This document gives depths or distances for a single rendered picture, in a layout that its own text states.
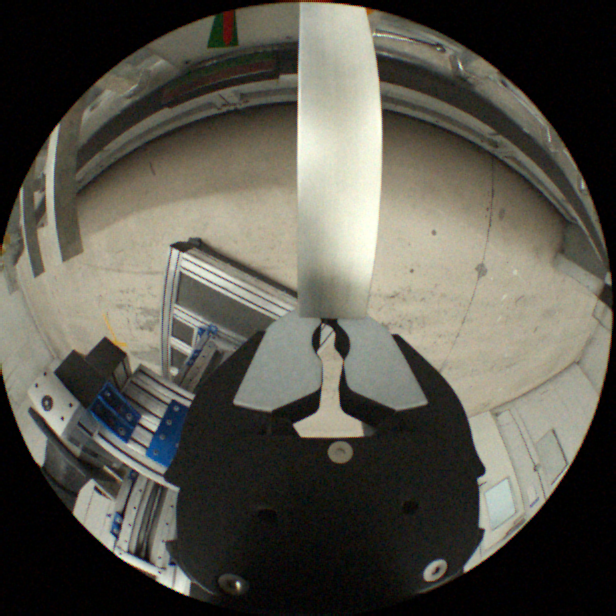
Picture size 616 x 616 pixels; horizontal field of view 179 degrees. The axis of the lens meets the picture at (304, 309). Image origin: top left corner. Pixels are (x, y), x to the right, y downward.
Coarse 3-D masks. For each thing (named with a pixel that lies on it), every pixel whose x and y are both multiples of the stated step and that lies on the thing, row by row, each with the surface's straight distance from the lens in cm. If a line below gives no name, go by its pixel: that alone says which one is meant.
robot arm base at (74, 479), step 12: (48, 444) 65; (48, 456) 65; (60, 456) 62; (48, 468) 66; (60, 468) 63; (72, 468) 61; (60, 480) 64; (72, 480) 64; (84, 480) 65; (72, 492) 66
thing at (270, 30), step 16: (240, 16) 31; (256, 16) 31; (272, 16) 31; (288, 16) 31; (368, 16) 31; (176, 32) 33; (192, 32) 33; (208, 32) 33; (240, 32) 33; (256, 32) 33; (272, 32) 33; (288, 32) 33; (160, 48) 35; (176, 48) 35; (192, 48) 35; (224, 48) 35; (240, 48) 35; (176, 64) 38; (192, 64) 38
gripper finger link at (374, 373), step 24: (336, 336) 10; (360, 336) 9; (384, 336) 9; (360, 360) 8; (384, 360) 8; (360, 384) 7; (384, 384) 7; (408, 384) 7; (360, 408) 7; (384, 408) 7; (408, 408) 7
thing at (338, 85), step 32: (320, 32) 11; (352, 32) 11; (320, 64) 9; (352, 64) 10; (320, 96) 8; (352, 96) 9; (320, 128) 8; (352, 128) 8; (320, 160) 7; (352, 160) 7; (320, 192) 7; (352, 192) 7; (320, 224) 7; (352, 224) 7; (320, 256) 7; (352, 256) 8; (320, 288) 8; (352, 288) 8
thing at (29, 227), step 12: (24, 180) 52; (24, 192) 51; (24, 204) 50; (24, 216) 50; (24, 228) 49; (36, 228) 50; (24, 240) 51; (36, 240) 49; (36, 252) 49; (36, 264) 49; (36, 276) 48
